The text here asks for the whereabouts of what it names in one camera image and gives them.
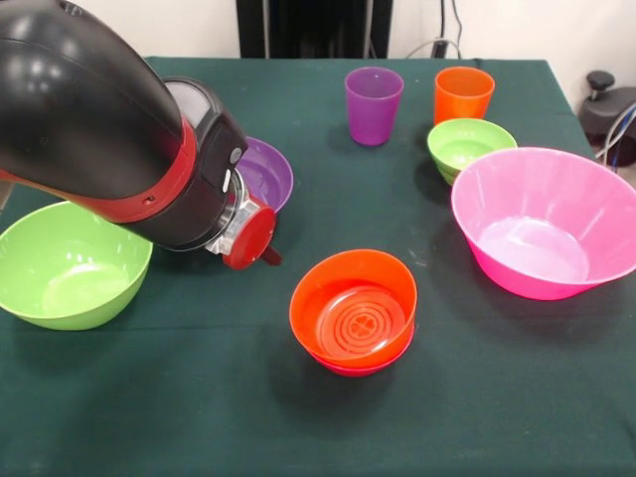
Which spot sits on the large green plastic bowl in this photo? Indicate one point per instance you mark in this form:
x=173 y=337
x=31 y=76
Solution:
x=74 y=278

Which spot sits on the large pink plastic bowl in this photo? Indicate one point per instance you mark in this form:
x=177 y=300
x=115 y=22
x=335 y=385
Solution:
x=536 y=223

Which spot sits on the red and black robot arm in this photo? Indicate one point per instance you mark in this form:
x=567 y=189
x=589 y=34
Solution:
x=99 y=124

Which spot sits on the dark green tablecloth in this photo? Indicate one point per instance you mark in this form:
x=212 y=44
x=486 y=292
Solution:
x=397 y=422

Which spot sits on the small orange plastic bowl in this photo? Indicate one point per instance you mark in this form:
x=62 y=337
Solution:
x=308 y=298

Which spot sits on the purple plastic cup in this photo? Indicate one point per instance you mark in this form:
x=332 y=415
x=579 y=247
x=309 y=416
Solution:
x=372 y=114

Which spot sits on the small red plastic bowl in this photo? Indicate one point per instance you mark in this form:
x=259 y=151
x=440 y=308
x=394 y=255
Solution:
x=358 y=371

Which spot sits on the orange plastic cup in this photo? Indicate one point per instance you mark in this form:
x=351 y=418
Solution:
x=462 y=99

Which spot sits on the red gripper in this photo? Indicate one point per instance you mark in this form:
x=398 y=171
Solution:
x=251 y=238

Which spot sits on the black power adapter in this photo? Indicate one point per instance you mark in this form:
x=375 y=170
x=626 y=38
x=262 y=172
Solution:
x=439 y=48

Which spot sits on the small green plastic bowl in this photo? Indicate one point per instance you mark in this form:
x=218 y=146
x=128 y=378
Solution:
x=467 y=144

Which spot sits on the purple plastic bowl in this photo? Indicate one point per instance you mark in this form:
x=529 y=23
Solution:
x=270 y=174

